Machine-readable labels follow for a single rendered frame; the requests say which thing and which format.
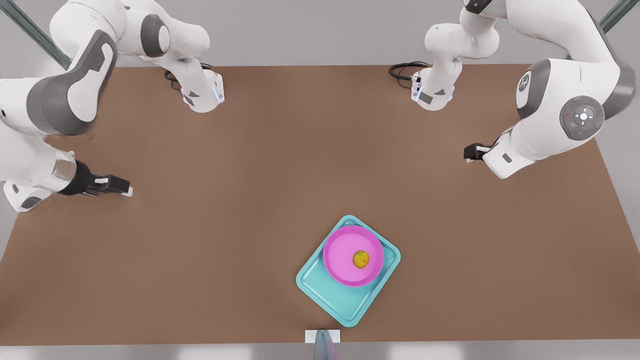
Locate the pink round plate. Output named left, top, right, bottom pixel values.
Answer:
left=323, top=225, right=385, bottom=287

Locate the teal rectangular tray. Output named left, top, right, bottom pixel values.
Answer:
left=295, top=215, right=402, bottom=328

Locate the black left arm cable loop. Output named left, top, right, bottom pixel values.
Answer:
left=388, top=61, right=432, bottom=90

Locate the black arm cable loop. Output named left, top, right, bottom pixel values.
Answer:
left=164, top=62, right=214, bottom=92
left=388, top=61, right=432, bottom=90

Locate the black right arm cable loop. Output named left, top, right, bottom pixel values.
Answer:
left=164, top=62, right=214, bottom=92

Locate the white post foot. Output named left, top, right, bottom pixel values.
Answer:
left=305, top=330, right=342, bottom=344

